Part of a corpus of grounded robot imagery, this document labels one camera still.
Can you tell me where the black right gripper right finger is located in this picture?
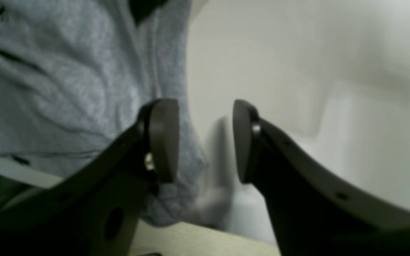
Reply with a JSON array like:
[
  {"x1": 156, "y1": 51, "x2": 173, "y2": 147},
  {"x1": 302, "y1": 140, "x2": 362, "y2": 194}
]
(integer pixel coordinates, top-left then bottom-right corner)
[{"x1": 232, "y1": 99, "x2": 410, "y2": 256}]

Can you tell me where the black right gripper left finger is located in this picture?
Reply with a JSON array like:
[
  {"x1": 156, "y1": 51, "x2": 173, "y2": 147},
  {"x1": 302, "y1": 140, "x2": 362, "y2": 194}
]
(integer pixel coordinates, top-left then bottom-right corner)
[{"x1": 0, "y1": 98, "x2": 179, "y2": 256}]

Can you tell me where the grey T-shirt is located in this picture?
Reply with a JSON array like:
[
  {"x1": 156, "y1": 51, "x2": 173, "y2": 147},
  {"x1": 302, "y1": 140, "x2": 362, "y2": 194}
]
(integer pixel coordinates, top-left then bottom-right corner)
[{"x1": 0, "y1": 0, "x2": 205, "y2": 226}]

